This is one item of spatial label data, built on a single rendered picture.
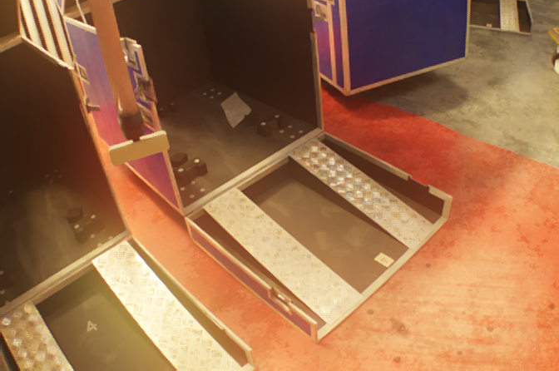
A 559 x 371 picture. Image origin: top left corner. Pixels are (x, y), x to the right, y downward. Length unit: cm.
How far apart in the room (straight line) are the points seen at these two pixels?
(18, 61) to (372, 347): 212
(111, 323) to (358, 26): 198
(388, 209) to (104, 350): 137
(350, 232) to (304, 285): 38
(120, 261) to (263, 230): 62
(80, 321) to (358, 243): 124
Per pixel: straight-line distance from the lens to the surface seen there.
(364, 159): 235
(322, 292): 185
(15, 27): 252
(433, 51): 314
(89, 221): 213
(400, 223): 211
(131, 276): 195
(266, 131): 243
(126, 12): 274
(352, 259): 199
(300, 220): 216
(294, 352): 174
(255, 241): 197
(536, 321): 193
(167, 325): 181
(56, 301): 210
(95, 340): 195
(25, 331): 197
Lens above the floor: 149
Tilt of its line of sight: 35 degrees down
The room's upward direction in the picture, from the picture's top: 7 degrees counter-clockwise
